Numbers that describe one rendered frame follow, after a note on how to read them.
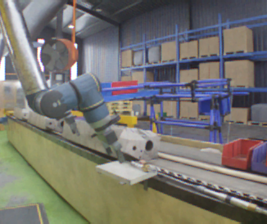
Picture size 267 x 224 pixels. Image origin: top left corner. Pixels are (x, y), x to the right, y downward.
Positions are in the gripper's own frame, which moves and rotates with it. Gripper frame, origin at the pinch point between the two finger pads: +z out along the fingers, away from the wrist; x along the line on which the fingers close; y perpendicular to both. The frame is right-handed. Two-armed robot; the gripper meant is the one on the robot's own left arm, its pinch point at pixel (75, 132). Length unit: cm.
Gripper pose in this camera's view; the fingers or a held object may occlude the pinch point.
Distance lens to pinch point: 165.7
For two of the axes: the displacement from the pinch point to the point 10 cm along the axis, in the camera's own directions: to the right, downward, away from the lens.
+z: 3.8, 8.9, 2.4
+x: -4.9, -0.2, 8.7
